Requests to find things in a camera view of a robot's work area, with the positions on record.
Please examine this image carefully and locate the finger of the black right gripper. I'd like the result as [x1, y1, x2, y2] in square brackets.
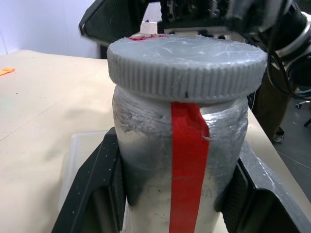
[225, 0, 294, 34]
[78, 0, 149, 47]

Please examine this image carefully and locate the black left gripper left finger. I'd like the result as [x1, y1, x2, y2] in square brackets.
[52, 127, 129, 233]

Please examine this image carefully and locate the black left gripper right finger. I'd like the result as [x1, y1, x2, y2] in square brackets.
[214, 140, 311, 233]

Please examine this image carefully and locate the grey ribbed jar lid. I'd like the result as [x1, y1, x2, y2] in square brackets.
[106, 33, 268, 101]

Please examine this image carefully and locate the grey translucent plastic jar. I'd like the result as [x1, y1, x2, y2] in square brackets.
[112, 86, 249, 233]

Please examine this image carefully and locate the clear plastic box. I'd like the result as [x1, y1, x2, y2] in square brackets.
[57, 130, 110, 216]

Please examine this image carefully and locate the red tape strip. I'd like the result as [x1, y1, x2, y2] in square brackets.
[168, 101, 211, 233]

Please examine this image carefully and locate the black office chair base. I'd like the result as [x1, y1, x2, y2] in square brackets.
[294, 100, 311, 127]

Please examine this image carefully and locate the small orange plastic piece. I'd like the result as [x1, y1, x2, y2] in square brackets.
[0, 67, 16, 77]

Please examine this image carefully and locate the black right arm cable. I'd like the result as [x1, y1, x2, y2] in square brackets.
[266, 47, 296, 94]

